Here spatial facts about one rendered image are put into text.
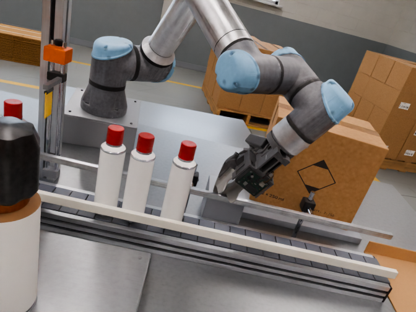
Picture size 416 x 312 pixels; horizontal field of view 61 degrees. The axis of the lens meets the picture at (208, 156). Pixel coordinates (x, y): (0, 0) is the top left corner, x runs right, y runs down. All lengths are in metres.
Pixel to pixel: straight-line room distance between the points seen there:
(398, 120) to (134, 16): 4.18
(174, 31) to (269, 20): 5.41
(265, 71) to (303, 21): 6.01
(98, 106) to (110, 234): 0.50
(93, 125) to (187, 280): 0.61
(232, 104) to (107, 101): 3.15
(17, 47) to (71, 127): 3.79
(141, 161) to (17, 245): 0.30
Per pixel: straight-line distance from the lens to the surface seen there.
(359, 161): 1.03
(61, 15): 0.86
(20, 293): 0.60
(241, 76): 0.62
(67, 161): 0.85
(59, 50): 0.80
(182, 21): 1.07
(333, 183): 1.04
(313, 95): 0.70
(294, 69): 0.72
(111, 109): 1.18
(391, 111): 4.19
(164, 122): 1.50
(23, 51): 4.94
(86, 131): 1.18
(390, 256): 1.15
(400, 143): 4.47
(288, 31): 6.59
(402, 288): 1.06
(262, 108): 4.35
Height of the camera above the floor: 1.38
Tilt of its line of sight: 25 degrees down
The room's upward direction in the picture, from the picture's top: 15 degrees clockwise
